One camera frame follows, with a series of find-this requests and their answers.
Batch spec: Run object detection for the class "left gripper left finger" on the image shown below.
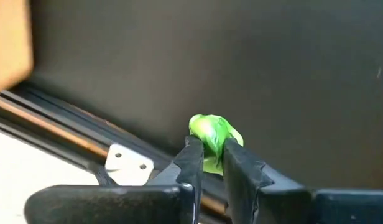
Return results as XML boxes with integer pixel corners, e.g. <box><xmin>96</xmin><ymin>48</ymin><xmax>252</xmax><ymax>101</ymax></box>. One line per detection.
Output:
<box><xmin>23</xmin><ymin>135</ymin><xmax>205</xmax><ymax>224</ymax></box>

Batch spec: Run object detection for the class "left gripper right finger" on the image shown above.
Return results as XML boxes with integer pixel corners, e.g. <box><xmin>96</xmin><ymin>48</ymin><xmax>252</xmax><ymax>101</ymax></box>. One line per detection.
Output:
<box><xmin>222</xmin><ymin>138</ymin><xmax>383</xmax><ymax>224</ymax></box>

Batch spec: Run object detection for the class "small green pepper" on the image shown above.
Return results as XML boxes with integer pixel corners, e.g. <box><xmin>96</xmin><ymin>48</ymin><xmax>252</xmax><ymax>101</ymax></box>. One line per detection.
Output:
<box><xmin>188</xmin><ymin>113</ymin><xmax>244</xmax><ymax>177</ymax></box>

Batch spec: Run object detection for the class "black table mat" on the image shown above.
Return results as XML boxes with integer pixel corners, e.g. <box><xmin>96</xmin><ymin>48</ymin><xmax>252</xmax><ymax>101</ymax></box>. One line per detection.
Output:
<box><xmin>28</xmin><ymin>0</ymin><xmax>383</xmax><ymax>190</ymax></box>

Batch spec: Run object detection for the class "yellow plastic basket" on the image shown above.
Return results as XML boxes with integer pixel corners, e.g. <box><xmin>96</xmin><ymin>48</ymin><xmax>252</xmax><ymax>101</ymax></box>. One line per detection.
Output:
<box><xmin>0</xmin><ymin>0</ymin><xmax>34</xmax><ymax>94</ymax></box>

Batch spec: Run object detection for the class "white metal bracket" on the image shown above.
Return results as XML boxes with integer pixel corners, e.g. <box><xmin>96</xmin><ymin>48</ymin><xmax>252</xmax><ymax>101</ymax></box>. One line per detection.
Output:
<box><xmin>104</xmin><ymin>142</ymin><xmax>155</xmax><ymax>187</ymax></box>

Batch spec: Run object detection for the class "black aluminium table frame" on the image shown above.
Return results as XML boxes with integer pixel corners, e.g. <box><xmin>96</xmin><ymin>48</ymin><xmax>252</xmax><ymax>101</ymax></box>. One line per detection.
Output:
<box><xmin>0</xmin><ymin>82</ymin><xmax>233</xmax><ymax>224</ymax></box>

